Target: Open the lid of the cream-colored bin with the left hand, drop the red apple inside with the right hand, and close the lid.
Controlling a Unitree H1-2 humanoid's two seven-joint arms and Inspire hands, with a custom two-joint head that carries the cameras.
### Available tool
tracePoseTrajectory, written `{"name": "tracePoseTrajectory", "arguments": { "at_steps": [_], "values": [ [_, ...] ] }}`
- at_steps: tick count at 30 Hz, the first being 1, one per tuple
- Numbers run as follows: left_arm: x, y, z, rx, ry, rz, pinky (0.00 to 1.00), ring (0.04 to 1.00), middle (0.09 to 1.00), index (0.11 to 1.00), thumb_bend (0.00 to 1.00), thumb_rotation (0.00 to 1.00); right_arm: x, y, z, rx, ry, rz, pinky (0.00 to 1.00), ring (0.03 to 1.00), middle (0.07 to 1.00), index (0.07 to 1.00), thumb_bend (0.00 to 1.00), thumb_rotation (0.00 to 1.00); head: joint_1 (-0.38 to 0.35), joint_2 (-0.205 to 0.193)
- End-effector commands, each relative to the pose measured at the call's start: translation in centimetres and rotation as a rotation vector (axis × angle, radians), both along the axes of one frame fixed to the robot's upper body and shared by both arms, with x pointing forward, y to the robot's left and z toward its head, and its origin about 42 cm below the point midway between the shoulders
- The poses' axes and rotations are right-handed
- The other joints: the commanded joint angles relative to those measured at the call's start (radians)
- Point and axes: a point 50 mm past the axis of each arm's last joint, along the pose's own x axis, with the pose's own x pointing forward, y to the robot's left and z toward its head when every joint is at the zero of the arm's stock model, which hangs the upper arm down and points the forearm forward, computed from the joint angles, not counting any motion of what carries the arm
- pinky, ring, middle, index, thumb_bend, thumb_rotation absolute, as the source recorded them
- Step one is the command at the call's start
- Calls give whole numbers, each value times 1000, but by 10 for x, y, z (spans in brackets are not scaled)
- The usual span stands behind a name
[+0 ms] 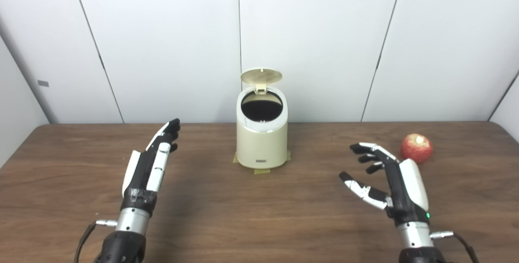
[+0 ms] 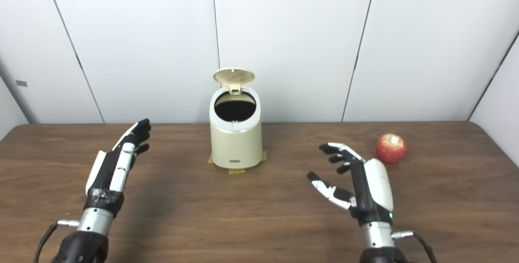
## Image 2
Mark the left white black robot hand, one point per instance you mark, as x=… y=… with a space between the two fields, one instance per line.
x=106 y=182

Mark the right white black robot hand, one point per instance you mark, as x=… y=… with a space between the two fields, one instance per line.
x=373 y=190

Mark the red apple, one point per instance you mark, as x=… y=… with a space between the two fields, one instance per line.
x=391 y=149

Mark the cream-colored bin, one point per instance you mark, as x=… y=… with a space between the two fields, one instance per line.
x=236 y=145

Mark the cream round bin lid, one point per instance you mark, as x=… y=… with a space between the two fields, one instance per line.
x=234 y=76

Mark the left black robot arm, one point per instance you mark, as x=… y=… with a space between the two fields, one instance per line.
x=83 y=246

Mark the grey wall sticker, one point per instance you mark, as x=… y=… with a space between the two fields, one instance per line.
x=21 y=83

